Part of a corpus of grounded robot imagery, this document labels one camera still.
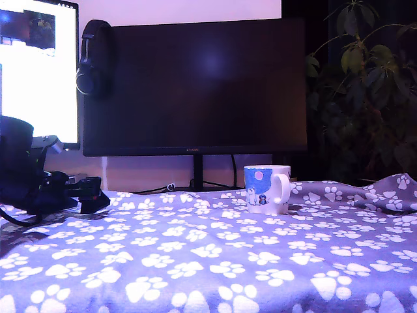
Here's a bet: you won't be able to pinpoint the white mug blue cartoon print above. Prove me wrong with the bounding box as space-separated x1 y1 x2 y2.
243 164 292 215

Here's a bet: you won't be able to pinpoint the paw print cloth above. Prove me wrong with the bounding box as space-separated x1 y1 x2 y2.
0 172 417 313

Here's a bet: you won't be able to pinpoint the green houseplant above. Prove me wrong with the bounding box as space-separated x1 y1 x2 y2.
306 0 417 186

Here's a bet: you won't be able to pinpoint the black Huawei monitor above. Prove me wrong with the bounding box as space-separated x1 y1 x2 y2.
82 18 309 192

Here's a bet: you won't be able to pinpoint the black monitor cable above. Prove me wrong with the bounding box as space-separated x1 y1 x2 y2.
230 155 238 190

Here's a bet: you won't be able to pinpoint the lit white-screen monitor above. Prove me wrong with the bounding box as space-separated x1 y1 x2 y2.
0 0 81 151

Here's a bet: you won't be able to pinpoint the black desk power cable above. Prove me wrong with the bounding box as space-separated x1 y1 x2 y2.
135 185 170 194

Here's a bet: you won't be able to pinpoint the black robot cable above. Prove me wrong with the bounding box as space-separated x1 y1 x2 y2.
0 207 43 228

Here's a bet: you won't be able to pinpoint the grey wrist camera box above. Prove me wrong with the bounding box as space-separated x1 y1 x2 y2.
32 134 65 155

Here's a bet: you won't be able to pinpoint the black headphones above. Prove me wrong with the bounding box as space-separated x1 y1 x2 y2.
75 19 113 98

